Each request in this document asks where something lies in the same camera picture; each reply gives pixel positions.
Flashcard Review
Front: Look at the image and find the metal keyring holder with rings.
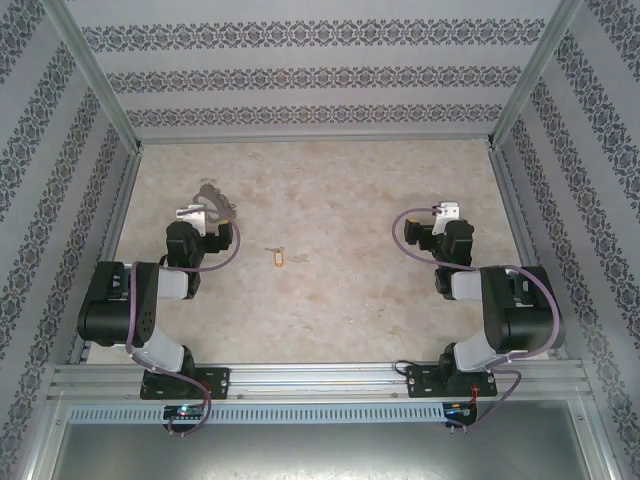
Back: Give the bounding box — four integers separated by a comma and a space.
192, 177, 237, 226

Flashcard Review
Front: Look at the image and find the black mounting plate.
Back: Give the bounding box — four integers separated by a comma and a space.
139, 367, 232, 401
405, 364, 499, 400

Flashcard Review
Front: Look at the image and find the grey sheet metal panel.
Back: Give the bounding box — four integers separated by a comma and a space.
29, 399, 619, 480

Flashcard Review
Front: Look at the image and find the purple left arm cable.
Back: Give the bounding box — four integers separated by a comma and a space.
124, 207, 243, 437

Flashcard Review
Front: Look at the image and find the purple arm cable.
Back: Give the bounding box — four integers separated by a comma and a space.
392, 204, 562, 432
124, 207, 243, 437

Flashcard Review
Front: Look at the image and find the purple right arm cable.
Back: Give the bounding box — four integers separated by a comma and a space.
392, 204, 562, 432

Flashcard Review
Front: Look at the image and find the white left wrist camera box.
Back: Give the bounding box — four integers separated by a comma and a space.
174, 204, 222, 235

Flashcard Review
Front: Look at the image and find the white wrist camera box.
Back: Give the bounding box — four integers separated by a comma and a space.
431, 201, 460, 236
174, 204, 222, 235

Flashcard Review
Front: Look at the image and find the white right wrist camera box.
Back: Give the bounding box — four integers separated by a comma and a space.
431, 201, 460, 236

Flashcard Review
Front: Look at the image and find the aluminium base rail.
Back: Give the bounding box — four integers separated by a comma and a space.
49, 363, 586, 401

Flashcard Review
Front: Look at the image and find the white slotted cable duct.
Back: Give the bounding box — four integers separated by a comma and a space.
67, 403, 447, 425

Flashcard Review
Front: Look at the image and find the aluminium corner post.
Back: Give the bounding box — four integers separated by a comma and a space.
39, 0, 145, 151
487, 0, 585, 149

